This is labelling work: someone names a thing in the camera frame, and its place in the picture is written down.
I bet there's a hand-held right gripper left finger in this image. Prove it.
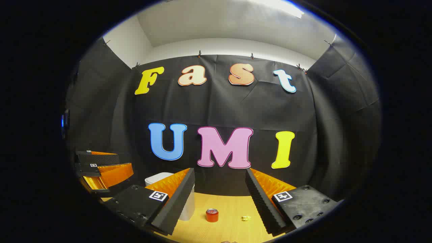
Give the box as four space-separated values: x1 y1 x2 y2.
103 168 196 236

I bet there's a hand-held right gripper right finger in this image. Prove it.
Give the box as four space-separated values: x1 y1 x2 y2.
245 168 340 237

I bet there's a white desktop garbage bin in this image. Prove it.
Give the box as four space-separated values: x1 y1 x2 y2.
145 172 195 221

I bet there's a wooden desktop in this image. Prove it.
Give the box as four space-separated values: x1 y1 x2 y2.
100 193 287 243

